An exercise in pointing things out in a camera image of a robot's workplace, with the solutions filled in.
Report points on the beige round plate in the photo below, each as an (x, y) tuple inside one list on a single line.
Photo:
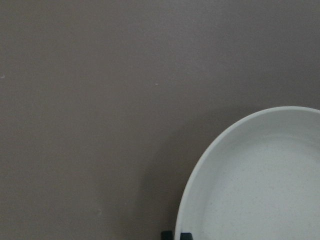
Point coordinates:
[(258, 180)]

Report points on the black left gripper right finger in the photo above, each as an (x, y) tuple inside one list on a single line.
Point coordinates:
[(186, 236)]

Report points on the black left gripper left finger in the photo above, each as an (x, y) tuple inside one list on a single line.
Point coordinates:
[(166, 235)]

